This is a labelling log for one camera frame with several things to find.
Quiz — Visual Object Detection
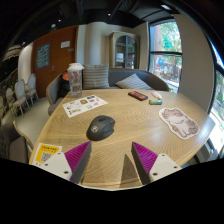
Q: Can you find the dark-framed window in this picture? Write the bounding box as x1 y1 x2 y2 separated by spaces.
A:
206 43 224 158
148 19 183 94

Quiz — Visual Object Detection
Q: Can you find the yellow card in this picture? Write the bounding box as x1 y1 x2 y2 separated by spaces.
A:
32 142 63 166

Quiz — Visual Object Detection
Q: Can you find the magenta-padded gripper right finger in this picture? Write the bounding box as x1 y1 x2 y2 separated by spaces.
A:
130 141 183 185

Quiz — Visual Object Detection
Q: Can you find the group of white chairs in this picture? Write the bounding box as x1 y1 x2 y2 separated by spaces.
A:
4 73 40 116

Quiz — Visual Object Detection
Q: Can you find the small green pack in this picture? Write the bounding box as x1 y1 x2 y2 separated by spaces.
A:
148 99 163 106

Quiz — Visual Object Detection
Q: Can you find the brown wooden door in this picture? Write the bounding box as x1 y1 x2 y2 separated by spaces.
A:
31 24 79 99

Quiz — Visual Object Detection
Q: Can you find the blue poster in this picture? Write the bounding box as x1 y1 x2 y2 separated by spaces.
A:
35 42 51 70

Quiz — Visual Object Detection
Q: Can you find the square striped cushion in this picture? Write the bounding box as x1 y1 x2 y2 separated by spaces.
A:
82 63 111 90

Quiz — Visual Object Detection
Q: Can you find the black and orange backpack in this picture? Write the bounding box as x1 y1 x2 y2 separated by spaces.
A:
57 71 72 99

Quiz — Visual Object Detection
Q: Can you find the black computer mouse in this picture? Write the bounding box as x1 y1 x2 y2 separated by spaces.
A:
86 114 116 142

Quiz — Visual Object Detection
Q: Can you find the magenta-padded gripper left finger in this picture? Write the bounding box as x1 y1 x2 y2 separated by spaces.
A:
39 140 93 185

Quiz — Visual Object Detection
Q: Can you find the grey sofa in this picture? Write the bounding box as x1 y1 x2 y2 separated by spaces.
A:
45 68 170 116

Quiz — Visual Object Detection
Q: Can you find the cat-shaped mouse pad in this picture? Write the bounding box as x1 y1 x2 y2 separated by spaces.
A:
158 106 200 140

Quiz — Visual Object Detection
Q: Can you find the white sticker sheet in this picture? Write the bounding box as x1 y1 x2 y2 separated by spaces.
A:
61 94 109 119

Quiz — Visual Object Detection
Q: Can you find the clear shaker bottle white lid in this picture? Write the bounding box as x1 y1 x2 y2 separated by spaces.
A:
66 62 85 98

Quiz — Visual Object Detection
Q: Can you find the grey upholstered chair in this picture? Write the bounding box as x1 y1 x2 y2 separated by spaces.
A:
0 120 34 164

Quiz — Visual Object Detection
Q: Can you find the flat-lying striped cushion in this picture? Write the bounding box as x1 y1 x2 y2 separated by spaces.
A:
114 73 154 91

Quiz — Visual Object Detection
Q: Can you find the flat black and red box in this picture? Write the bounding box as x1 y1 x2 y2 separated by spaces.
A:
127 90 149 102

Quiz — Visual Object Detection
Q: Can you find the wooden glass-door cabinet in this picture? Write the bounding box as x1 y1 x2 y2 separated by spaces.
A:
109 30 140 70

